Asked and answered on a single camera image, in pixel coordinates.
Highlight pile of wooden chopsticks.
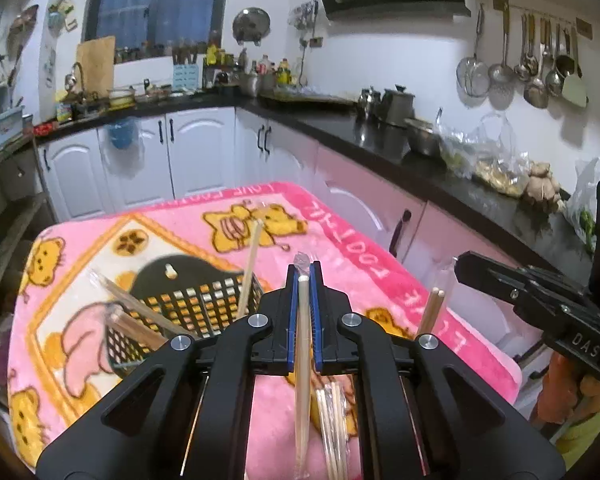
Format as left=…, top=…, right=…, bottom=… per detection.
left=90, top=220, right=446, bottom=480

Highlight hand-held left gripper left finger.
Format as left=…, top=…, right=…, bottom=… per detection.
left=35, top=262, right=301, bottom=480

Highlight yellow green cloth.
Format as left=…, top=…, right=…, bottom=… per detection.
left=557, top=400, right=600, bottom=466

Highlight white base cabinets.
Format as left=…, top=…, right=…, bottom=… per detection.
left=35, top=105, right=596, bottom=361

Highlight hanging steel strainer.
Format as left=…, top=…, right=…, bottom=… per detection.
left=7, top=5, right=40, bottom=51

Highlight steel pot lid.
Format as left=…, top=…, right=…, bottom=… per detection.
left=232, top=7, right=271, bottom=42

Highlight small steel kettle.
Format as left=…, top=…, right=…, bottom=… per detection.
left=357, top=87, right=381, bottom=118

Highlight clear plastic bag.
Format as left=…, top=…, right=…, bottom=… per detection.
left=440, top=112, right=531, bottom=196

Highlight pink printed blanket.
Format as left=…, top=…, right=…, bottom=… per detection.
left=7, top=181, right=523, bottom=480

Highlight blue hanging basket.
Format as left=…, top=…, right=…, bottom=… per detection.
left=107, top=119, right=138, bottom=150

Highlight plastic bag with greens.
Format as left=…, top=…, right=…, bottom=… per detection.
left=565, top=157, right=600, bottom=256

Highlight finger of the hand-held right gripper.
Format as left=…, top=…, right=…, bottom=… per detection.
left=455, top=271, right=582, bottom=334
left=457, top=253, right=595, bottom=307

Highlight wooden chopstick pair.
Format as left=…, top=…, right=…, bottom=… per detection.
left=292, top=252, right=313, bottom=480

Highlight dark framed window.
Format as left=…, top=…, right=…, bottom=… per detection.
left=82, top=0, right=231, bottom=56

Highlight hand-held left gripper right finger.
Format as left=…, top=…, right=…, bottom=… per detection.
left=310, top=261, right=566, bottom=480

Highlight yellow rimmed bowl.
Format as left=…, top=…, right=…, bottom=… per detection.
left=107, top=87, right=136, bottom=108

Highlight steel faucet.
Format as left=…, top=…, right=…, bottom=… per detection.
left=64, top=61, right=86, bottom=97

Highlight wooden cutting board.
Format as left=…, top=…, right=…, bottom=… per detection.
left=76, top=36, right=116, bottom=92

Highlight row of hanging ladles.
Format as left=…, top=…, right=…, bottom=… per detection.
left=456, top=2, right=593, bottom=110

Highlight black countertop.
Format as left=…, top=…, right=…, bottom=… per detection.
left=32, top=92, right=600, bottom=273

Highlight blue plastic box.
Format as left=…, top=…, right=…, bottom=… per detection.
left=0, top=107, right=26, bottom=156

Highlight blue knife block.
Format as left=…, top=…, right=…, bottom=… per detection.
left=172, top=62, right=200, bottom=92

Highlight metal shelf rack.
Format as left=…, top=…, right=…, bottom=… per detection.
left=0, top=125, right=56, bottom=321

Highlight large steel kettle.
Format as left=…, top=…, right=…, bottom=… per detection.
left=380, top=85, right=416, bottom=126

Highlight person's right hand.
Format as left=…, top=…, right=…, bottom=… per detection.
left=540, top=350, right=600, bottom=431

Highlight dark perforated utensil holder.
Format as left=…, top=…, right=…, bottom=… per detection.
left=105, top=254, right=266, bottom=376

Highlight steel bowl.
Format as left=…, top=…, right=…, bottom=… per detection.
left=404, top=117, right=443, bottom=157

